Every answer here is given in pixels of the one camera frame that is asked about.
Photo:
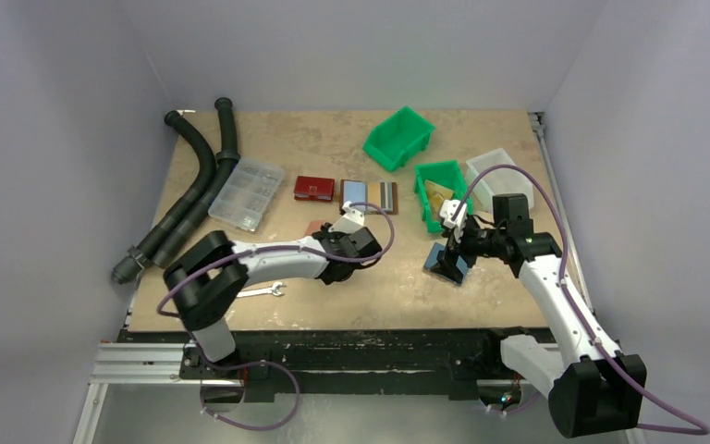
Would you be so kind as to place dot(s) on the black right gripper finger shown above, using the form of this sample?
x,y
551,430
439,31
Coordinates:
x,y
442,264
460,265

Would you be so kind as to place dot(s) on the aluminium frame rail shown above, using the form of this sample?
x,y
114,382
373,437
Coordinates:
x,y
119,364

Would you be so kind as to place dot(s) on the blue leather card holder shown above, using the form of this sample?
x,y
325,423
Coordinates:
x,y
428,267

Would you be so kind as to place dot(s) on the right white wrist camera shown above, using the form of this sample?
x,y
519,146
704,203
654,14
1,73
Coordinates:
x,y
453,214

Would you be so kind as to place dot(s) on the small green plastic bin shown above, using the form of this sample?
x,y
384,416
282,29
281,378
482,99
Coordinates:
x,y
434,183

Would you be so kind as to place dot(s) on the silver wrench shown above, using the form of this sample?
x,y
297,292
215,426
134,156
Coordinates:
x,y
276,290

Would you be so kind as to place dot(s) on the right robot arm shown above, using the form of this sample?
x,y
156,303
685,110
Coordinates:
x,y
590,384

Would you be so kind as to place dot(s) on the brown open card holder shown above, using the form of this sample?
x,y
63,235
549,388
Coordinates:
x,y
355,191

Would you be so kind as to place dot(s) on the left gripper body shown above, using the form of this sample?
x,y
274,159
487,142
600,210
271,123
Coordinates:
x,y
366,246

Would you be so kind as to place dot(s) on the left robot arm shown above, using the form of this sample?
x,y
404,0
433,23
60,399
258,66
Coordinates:
x,y
205,281

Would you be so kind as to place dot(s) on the pink leather card holder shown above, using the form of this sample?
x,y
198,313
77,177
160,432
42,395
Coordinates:
x,y
317,226

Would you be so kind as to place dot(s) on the clear white plastic bin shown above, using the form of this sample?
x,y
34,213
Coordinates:
x,y
500,181

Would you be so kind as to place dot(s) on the clear plastic organizer box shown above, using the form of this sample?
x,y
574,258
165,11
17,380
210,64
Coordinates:
x,y
247,193

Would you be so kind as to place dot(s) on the large green plastic bin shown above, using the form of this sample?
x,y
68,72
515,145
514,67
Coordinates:
x,y
392,143

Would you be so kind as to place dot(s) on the red leather card holder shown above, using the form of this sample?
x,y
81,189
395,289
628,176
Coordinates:
x,y
315,189

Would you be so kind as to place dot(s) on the yellow striped card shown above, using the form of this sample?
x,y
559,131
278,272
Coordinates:
x,y
382,194

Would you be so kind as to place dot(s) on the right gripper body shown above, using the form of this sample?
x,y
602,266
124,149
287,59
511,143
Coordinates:
x,y
453,255

